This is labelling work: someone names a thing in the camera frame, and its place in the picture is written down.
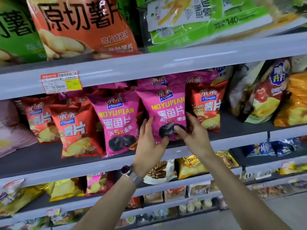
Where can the person's left hand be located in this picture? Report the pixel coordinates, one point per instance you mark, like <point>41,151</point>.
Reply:
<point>148,150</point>

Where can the person's right hand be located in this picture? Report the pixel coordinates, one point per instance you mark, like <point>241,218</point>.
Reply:
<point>197,141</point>

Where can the golden striped snack bag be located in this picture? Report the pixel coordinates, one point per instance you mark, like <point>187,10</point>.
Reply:
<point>192,167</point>

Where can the yellow prawn cracker bag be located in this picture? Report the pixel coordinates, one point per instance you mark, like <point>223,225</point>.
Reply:
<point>227,159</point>

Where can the purple snack bag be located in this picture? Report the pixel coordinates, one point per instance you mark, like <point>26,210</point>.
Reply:
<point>163,80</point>
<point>165,105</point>
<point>115,122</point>

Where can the small red snack bag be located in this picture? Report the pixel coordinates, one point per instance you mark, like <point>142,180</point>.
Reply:
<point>134,202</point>
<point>153,197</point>

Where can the cream brown striped snack bag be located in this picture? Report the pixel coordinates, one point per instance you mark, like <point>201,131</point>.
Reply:
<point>242,88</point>

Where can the grey store shelving unit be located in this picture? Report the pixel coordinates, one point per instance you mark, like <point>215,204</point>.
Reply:
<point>144,64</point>

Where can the golden yellow snack bag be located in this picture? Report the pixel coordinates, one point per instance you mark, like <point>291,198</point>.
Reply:
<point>292,168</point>

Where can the white green chicken feet pack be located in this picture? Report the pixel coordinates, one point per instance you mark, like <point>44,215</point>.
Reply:
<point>203,28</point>

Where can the white Qinqin chip bag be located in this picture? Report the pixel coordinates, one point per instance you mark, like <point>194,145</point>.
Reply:
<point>14,131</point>

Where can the large green chips snack bag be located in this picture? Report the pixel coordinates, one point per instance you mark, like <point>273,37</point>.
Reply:
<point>129,16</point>
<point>19,33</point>

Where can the orange Qinqin chip bag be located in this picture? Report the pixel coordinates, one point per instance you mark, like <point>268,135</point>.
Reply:
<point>81,26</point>

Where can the yellow white multipack snack bag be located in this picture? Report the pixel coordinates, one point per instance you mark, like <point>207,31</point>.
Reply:
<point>287,19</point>

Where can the person's right forearm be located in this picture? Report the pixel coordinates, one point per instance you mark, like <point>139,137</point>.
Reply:
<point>239,196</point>

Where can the person's left forearm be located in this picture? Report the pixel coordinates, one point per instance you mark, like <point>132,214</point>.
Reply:
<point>103,208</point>

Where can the smartwatch with grey band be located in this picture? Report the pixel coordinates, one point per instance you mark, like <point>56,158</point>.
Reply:
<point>133,176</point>

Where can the row of pale jelly cups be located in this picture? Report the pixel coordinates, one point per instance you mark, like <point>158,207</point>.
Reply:
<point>195,206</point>

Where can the pile of pale green packs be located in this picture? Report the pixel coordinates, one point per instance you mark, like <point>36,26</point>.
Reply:
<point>152,216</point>

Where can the red yellow price tag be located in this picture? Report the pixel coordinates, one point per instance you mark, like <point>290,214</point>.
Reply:
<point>60,82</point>
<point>287,164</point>
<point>258,186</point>
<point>53,212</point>

